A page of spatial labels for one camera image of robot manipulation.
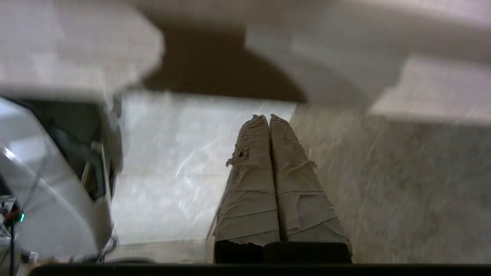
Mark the white bed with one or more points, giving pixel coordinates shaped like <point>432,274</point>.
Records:
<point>268,42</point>

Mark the grey carpet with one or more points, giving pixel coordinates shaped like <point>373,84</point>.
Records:
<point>402,191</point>

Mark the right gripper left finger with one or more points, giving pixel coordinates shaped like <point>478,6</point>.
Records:
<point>251,191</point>

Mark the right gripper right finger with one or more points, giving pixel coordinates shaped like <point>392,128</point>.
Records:
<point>303,199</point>

